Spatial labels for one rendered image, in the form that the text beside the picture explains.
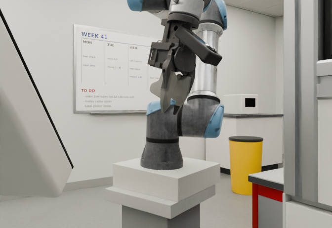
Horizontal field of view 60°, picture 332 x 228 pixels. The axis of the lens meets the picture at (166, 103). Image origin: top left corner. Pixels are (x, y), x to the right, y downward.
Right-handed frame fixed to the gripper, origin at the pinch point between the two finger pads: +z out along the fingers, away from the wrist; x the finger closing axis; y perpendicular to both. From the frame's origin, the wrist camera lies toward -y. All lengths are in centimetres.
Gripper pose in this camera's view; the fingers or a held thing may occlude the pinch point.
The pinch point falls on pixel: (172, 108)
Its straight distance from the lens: 63.6
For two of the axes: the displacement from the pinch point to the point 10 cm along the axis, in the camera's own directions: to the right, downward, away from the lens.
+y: -7.3, -1.7, 6.7
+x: -6.6, -1.1, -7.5
